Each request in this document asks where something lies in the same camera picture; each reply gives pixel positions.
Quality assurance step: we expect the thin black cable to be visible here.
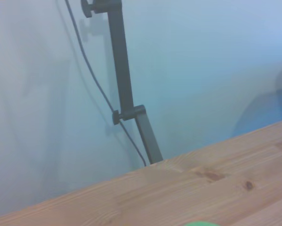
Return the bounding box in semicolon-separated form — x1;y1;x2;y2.
64;0;147;167

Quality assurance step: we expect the black camera stand pole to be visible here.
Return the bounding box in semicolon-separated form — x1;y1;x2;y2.
81;0;164;165

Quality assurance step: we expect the clear green-capped water bottle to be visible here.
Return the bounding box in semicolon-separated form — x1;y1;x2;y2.
184;220;219;226

